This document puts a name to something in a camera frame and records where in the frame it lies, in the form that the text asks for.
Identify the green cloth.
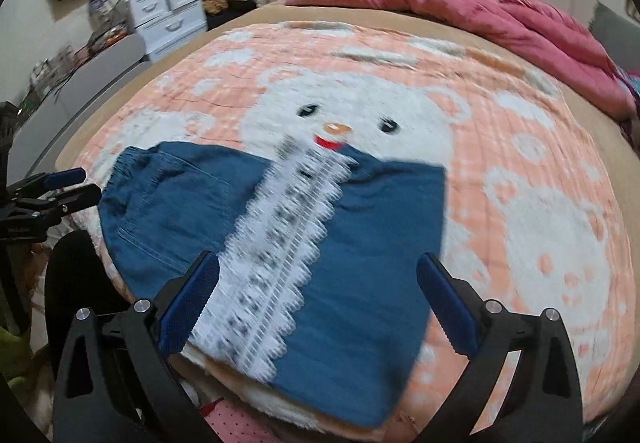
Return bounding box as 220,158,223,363
0,328,32,386

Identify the grey quilted headboard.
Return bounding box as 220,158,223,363
590,0,640,74

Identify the colourful patterned cloth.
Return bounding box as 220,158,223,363
617,68,640,104

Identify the pink dotted cloth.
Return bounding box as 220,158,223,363
200,398,273,443

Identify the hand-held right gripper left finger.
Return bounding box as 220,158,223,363
52,250,221,443

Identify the white drawer unit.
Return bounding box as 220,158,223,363
122,0,208,64

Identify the blue denim pants lace trim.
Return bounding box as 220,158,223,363
97,143,448,429

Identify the striped dark cloth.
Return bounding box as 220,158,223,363
619,115,640,146

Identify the brown fluffy cloth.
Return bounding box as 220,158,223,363
202,0,251,16

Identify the orange printed fleece blanket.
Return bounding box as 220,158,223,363
67,20,633,439

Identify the clutter of small boxes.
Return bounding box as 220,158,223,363
20,18,126,108

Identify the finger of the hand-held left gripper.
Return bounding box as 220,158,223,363
7,167,85,201
12,183,102,225

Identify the grey bench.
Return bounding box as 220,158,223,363
15,33,151,174

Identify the pink quilt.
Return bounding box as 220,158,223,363
285,0,636,118

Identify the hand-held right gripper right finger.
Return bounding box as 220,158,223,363
417,252,586,443

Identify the beige bed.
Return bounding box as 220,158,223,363
30,0,640,443

